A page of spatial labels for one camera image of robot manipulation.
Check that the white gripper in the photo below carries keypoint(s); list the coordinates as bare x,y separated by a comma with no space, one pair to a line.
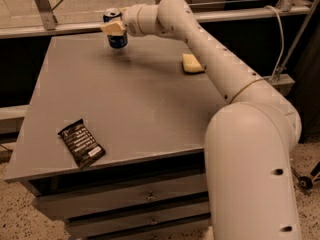
131,20

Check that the blue pepsi can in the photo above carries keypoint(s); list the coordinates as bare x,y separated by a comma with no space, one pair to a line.
116,42

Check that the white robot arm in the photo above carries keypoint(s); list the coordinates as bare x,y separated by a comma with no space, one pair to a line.
247,143

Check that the yellow sponge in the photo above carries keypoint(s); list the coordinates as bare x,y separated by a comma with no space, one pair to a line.
191,64

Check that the grey drawer cabinet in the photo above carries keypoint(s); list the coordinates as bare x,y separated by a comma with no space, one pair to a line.
139,105

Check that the black snack packet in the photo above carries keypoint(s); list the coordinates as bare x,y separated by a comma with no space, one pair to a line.
81,143

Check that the top grey drawer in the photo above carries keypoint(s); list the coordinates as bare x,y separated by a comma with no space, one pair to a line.
119,195

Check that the grey drawer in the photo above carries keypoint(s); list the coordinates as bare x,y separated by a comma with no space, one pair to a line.
119,195
157,231
144,216

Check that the middle grey drawer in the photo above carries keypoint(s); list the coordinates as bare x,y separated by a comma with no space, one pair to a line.
144,216

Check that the bottom grey drawer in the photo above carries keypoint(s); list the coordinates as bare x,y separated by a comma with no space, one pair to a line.
157,231

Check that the black caster wheel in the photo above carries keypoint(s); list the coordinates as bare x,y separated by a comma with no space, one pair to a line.
307,182

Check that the metal railing frame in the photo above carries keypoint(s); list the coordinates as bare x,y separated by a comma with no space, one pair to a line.
20,18

